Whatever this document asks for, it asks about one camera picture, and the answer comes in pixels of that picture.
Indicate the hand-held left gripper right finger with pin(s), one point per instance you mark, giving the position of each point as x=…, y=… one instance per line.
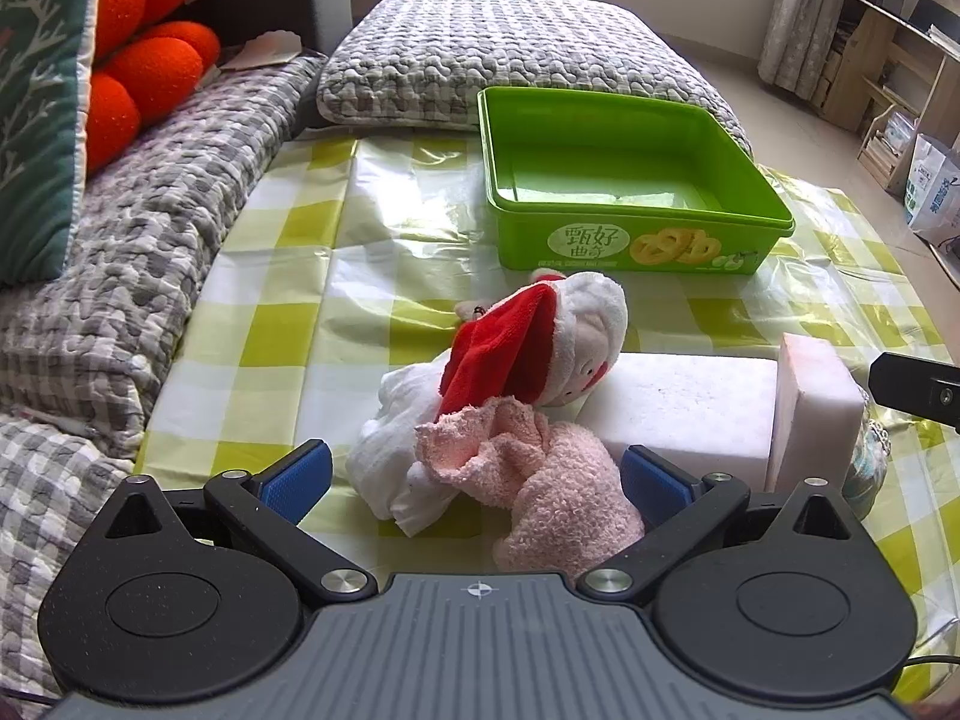
x=651, y=481

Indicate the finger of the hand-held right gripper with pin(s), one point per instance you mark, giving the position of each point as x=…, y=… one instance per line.
x=919, y=388

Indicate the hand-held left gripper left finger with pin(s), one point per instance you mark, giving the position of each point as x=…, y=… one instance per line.
x=300, y=481

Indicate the white foam block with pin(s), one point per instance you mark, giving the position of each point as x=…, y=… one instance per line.
x=690, y=405

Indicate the white cloth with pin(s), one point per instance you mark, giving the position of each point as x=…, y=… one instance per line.
x=390, y=457

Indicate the pink fluffy towel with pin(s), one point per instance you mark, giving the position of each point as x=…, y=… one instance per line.
x=555, y=487

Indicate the pink and white sponge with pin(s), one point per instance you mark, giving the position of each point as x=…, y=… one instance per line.
x=814, y=412

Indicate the santa plush doll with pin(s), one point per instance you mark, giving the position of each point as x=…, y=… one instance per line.
x=525, y=345

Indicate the green plastic box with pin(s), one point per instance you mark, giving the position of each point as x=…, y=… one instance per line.
x=577, y=240

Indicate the white paper bag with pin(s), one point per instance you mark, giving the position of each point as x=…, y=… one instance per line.
x=934, y=187

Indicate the yellow-green checkered tablecloth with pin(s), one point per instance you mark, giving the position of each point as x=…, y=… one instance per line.
x=300, y=277

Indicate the wooden desk with shelves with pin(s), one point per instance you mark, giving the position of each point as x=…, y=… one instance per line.
x=892, y=60

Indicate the beige curtain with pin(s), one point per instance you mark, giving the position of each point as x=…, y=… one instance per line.
x=817, y=7

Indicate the cardboard piece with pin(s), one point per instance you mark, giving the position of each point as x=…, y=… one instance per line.
x=262, y=51

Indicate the grey quilted cushion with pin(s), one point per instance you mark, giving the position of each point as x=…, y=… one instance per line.
x=517, y=52

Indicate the orange plush toy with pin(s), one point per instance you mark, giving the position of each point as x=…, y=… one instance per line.
x=142, y=60

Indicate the green patterned pillow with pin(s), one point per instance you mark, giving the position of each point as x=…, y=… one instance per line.
x=37, y=105

